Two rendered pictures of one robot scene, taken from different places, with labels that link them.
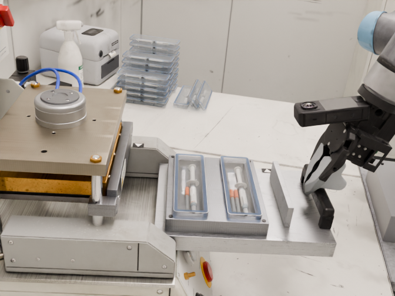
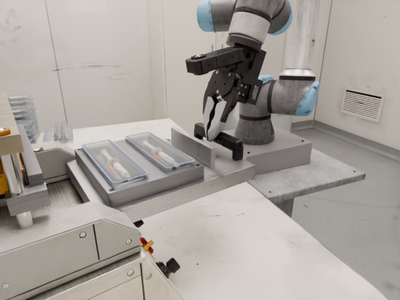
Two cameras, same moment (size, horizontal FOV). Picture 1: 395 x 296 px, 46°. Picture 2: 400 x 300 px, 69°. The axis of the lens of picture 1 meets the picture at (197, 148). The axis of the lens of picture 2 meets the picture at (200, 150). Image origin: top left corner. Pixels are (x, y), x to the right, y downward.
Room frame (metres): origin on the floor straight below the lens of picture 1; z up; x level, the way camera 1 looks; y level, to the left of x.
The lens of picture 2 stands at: (0.21, 0.11, 1.21)
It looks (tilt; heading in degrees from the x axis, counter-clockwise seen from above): 22 degrees down; 330
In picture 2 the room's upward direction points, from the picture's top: straight up
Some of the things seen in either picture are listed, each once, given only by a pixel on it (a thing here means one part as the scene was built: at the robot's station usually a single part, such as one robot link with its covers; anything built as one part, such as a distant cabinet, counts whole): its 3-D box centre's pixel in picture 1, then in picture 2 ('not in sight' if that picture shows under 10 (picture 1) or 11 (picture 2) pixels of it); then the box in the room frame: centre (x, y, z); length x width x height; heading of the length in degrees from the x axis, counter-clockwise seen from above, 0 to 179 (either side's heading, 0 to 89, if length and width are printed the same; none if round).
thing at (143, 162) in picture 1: (119, 155); (16, 168); (0.81, 0.16, 0.97); 0.26 x 0.05 x 0.07; 94
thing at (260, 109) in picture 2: not in sight; (257, 94); (1.01, -0.60, 0.99); 0.13 x 0.12 x 0.14; 31
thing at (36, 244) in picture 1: (92, 246); (28, 258); (0.53, 0.14, 0.97); 0.25 x 0.05 x 0.07; 94
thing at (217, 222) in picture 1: (213, 191); (135, 162); (0.69, -0.04, 0.98); 0.20 x 0.17 x 0.03; 4
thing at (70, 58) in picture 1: (70, 57); not in sight; (1.50, 0.45, 0.92); 0.09 x 0.08 x 0.25; 110
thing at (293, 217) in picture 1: (238, 198); (159, 162); (0.69, -0.08, 0.97); 0.30 x 0.22 x 0.08; 94
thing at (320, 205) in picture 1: (316, 193); (216, 139); (0.70, -0.22, 0.99); 0.15 x 0.02 x 0.04; 4
